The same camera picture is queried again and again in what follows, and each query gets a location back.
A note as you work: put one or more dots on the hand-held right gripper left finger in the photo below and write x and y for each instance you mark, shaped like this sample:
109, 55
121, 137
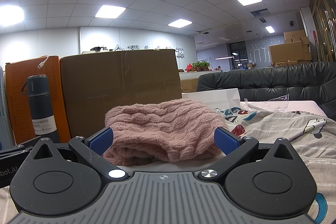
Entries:
101, 141

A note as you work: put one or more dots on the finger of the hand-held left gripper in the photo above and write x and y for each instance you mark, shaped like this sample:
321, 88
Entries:
15, 150

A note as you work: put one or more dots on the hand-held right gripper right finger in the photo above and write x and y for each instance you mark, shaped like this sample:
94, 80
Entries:
225, 141

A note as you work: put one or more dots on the pink knitted sweater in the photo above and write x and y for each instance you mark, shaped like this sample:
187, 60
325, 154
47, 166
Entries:
162, 127

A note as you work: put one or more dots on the light blue box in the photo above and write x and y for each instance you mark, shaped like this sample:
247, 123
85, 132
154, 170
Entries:
4, 113

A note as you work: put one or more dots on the orange box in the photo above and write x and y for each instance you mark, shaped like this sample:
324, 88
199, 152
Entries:
15, 108

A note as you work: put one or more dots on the white box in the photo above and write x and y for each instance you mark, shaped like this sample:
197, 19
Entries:
210, 98

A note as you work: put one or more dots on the dark blue vacuum bottle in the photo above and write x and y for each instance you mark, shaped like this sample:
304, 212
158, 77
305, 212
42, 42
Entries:
42, 108

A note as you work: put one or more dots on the printed bedsheet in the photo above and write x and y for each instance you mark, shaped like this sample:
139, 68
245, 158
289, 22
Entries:
275, 129

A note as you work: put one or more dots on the clear plastic bag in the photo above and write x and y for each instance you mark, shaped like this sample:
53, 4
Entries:
265, 104

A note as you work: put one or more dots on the large brown cardboard box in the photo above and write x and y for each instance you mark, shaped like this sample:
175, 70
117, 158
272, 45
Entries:
118, 82

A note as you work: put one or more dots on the black leather sofa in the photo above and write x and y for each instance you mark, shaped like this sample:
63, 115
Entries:
262, 82

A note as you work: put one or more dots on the white counter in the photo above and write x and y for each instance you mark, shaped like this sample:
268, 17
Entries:
199, 75

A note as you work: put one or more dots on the potted green plant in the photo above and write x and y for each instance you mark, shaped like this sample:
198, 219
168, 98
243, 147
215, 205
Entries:
200, 65

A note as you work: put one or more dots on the glass door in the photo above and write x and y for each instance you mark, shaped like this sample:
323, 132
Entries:
324, 16

